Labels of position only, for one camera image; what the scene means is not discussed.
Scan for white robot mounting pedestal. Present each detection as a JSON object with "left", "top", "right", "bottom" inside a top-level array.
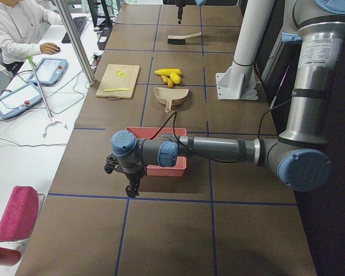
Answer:
[{"left": 216, "top": 0, "right": 275, "bottom": 100}]

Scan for wooden cutting board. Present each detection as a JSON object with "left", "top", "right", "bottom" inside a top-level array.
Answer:
[{"left": 95, "top": 64, "right": 140, "bottom": 99}]

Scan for person in white hoodie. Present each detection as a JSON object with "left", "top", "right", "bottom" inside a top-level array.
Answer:
[{"left": 0, "top": 1, "right": 62, "bottom": 74}]

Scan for blue teach pendant tablet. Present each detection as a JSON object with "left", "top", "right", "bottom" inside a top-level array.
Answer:
[
  {"left": 35, "top": 57, "right": 68, "bottom": 86},
  {"left": 0, "top": 83, "right": 42, "bottom": 118}
]

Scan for beige plastic dustpan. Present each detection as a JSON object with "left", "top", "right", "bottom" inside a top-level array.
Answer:
[{"left": 154, "top": 87, "right": 189, "bottom": 113}]

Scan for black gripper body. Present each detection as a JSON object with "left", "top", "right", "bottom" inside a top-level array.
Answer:
[
  {"left": 175, "top": 0, "right": 185, "bottom": 9},
  {"left": 104, "top": 154, "right": 146, "bottom": 183}
]

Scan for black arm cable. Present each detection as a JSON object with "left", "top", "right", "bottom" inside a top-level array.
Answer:
[{"left": 152, "top": 99, "right": 294, "bottom": 164}]

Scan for yellow toy corn cob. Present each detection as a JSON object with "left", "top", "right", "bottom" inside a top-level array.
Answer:
[{"left": 154, "top": 68, "right": 182, "bottom": 76}]

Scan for reacher grabber stick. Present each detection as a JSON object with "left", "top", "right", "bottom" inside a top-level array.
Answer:
[{"left": 26, "top": 55, "right": 68, "bottom": 138}]

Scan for black keyboard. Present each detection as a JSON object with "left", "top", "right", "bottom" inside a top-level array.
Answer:
[{"left": 61, "top": 16, "right": 88, "bottom": 44}]

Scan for aluminium frame post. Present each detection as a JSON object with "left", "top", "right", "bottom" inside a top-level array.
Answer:
[{"left": 54, "top": 0, "right": 96, "bottom": 86}]

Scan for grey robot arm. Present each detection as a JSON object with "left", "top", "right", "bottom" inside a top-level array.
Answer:
[
  {"left": 104, "top": 1, "right": 345, "bottom": 198},
  {"left": 163, "top": 0, "right": 207, "bottom": 25}
]

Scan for yellow plastic toy knife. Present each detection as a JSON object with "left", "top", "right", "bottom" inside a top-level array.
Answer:
[{"left": 103, "top": 87, "right": 130, "bottom": 93}]

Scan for pink plastic bin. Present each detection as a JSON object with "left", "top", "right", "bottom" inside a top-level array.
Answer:
[{"left": 126, "top": 126, "right": 186, "bottom": 177}]

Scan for beige hand brush black bristles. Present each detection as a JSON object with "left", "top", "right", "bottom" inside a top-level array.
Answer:
[{"left": 167, "top": 32, "right": 202, "bottom": 45}]

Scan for brown toy ginger root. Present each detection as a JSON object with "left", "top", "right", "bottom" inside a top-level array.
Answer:
[{"left": 161, "top": 75, "right": 174, "bottom": 88}]

